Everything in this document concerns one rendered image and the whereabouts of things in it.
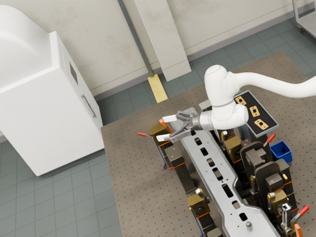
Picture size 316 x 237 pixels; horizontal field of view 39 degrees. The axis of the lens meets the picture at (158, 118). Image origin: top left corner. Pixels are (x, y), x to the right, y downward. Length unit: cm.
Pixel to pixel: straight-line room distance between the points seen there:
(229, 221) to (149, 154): 111
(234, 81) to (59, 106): 245
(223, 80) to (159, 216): 125
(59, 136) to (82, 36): 113
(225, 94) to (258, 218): 72
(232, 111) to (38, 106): 248
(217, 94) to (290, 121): 131
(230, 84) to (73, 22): 305
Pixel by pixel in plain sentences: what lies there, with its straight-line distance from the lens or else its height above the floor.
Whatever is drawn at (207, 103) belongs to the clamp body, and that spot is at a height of 106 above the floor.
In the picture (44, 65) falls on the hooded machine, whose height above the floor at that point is 115.
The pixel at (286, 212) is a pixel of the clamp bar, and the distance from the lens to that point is 211.
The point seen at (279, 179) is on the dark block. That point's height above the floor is 112.
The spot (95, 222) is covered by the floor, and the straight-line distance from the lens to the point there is 405.
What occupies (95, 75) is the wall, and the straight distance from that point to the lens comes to 510.
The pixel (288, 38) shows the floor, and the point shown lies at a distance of 516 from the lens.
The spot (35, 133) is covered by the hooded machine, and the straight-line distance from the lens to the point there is 432.
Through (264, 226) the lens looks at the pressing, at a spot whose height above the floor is 100.
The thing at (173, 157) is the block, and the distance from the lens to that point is 272.
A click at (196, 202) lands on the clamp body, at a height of 105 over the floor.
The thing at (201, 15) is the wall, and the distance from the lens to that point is 503.
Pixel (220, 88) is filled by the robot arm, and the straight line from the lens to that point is 193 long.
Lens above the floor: 294
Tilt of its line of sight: 39 degrees down
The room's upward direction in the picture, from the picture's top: 25 degrees counter-clockwise
